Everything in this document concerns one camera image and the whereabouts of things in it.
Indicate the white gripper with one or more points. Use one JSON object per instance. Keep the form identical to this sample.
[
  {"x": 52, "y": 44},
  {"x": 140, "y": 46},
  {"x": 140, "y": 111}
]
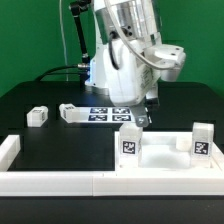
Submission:
[{"x": 133, "y": 68}]

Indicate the white square table top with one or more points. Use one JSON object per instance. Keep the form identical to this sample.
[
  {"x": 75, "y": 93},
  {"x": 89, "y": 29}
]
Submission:
[{"x": 169, "y": 151}]

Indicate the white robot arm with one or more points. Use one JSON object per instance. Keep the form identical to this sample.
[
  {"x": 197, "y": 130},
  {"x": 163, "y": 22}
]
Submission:
[{"x": 121, "y": 19}]

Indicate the AprilTag marker sheet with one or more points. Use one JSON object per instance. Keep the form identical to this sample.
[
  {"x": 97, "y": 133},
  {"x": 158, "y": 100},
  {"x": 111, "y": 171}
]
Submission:
[{"x": 105, "y": 115}]

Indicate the white U-shaped obstacle fence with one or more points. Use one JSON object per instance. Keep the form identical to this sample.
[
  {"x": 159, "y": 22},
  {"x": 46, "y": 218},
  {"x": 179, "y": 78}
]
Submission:
[{"x": 119, "y": 182}]

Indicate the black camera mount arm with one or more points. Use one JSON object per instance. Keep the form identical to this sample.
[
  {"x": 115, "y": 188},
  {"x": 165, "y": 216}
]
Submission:
[{"x": 77, "y": 7}]

